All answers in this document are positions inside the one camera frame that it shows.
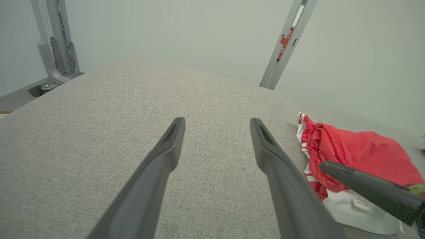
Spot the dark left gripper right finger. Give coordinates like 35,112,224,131
250,118,346,239

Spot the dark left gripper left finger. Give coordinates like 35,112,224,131
87,117,186,239

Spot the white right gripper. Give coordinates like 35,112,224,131
319,160,425,239

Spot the red basketball jersey shirt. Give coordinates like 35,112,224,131
307,115,425,194

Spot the grey partition post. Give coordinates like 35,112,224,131
259,0,319,91

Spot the grey and black floor bracket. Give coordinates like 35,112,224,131
28,82,62,99

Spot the red sticker on post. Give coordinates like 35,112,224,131
277,26,296,62

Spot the grey frame post curved tube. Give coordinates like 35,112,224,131
30,0,82,85

